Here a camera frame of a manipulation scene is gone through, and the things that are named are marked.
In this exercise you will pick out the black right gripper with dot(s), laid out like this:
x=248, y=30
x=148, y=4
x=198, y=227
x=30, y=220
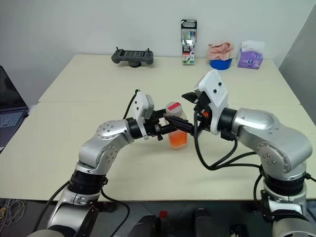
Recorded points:
x=203, y=108

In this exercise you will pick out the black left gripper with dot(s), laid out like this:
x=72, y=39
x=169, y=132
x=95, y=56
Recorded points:
x=151, y=124

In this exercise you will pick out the clear bottle with orange drink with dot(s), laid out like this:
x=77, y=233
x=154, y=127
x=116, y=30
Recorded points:
x=176, y=139

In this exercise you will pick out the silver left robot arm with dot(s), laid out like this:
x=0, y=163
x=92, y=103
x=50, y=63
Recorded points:
x=98, y=148

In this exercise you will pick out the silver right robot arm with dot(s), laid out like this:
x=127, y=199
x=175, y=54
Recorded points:
x=276, y=138

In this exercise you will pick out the blue bowl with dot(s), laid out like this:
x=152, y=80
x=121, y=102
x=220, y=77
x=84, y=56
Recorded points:
x=220, y=64

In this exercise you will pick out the marker pen pack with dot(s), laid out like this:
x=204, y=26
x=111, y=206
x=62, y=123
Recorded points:
x=189, y=44

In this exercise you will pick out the gray handheld remote controller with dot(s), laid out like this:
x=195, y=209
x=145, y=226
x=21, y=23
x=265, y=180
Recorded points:
x=132, y=56

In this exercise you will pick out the pink cloth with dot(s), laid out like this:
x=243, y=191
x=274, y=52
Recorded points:
x=221, y=51

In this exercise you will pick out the purple tissue box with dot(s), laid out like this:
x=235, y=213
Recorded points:
x=250, y=58

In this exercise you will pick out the small red block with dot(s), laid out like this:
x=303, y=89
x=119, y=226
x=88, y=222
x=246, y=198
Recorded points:
x=163, y=214

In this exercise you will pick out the dark rounded shape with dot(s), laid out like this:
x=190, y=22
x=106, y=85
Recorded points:
x=145, y=225

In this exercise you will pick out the gray partition panel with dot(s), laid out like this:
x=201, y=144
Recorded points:
x=301, y=61

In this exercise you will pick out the dark laptop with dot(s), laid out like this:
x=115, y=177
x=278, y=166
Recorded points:
x=10, y=103

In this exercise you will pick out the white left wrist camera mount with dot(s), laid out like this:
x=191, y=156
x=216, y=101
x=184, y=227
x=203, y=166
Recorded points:
x=138, y=108

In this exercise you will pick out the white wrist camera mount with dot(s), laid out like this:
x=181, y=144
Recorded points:
x=138, y=108
x=215, y=86

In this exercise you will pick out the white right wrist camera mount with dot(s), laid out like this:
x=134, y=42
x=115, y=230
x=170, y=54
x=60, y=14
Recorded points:
x=215, y=86

